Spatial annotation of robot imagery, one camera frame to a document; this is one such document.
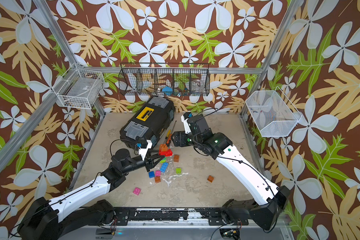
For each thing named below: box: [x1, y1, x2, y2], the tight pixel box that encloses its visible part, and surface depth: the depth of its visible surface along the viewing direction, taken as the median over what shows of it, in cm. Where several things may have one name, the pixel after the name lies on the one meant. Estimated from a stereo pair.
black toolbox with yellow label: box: [119, 95, 176, 149], surface depth 96 cm
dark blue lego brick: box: [148, 171, 155, 179], surface depth 89 cm
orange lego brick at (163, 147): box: [159, 143, 169, 152], surface depth 70 cm
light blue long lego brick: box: [160, 162, 169, 173], surface depth 91 cm
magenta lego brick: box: [132, 187, 142, 196], surface depth 83 cm
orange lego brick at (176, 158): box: [173, 154, 180, 163], surface depth 95 cm
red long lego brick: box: [158, 148, 173, 157], surface depth 73 cm
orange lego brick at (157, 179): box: [154, 175, 161, 184], surface depth 88 cm
